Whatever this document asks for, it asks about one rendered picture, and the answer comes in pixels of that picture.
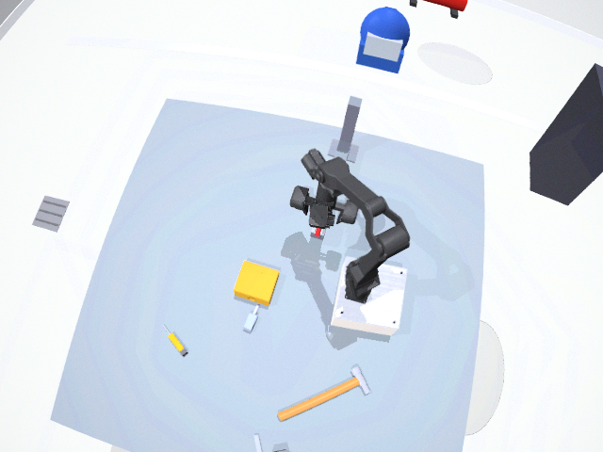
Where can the hammer with orange handle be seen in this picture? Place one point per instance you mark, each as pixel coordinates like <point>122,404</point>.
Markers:
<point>323,397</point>

